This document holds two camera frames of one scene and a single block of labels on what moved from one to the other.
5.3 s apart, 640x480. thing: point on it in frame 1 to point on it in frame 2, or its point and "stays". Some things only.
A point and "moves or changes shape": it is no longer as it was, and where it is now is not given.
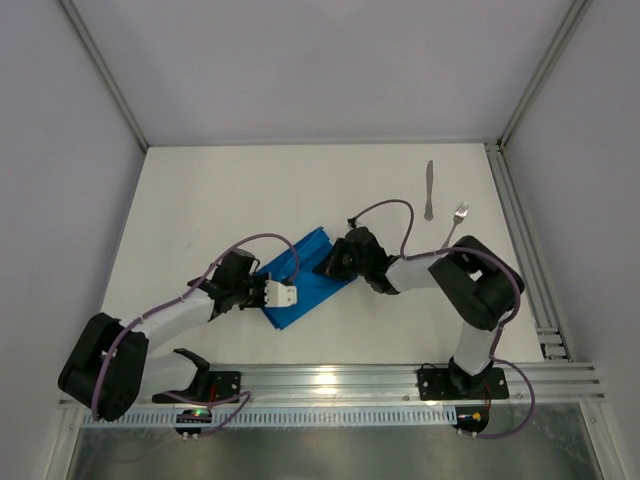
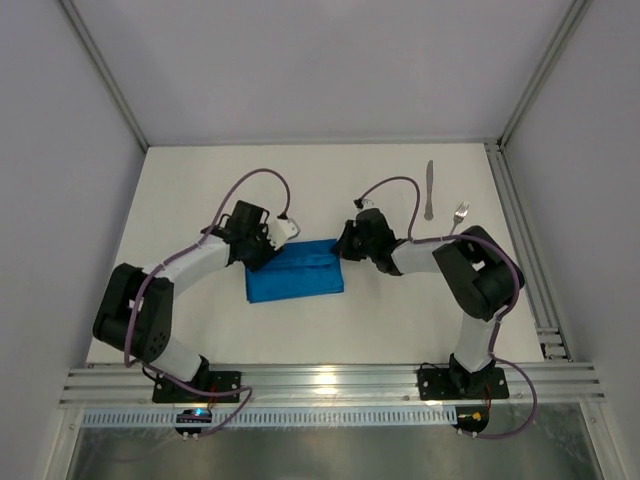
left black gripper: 256,291 to 261,255
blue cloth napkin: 296,268 moves or changes shape
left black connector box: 192,416 stays
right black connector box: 471,418 stays
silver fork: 458,217 stays
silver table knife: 429,215 stays
